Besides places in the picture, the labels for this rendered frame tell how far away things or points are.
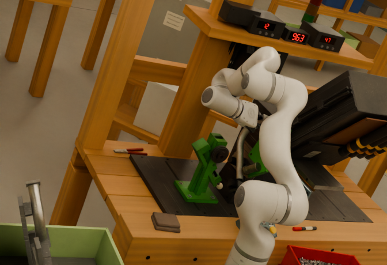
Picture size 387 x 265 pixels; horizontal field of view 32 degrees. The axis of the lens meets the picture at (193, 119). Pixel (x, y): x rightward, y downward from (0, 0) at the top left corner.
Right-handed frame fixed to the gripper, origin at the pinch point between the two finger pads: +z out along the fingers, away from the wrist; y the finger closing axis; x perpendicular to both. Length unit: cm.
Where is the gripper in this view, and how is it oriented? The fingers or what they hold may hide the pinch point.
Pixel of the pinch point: (261, 122)
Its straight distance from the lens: 277.8
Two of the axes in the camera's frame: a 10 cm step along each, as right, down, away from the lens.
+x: -6.8, 2.0, 7.1
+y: 1.2, -9.2, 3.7
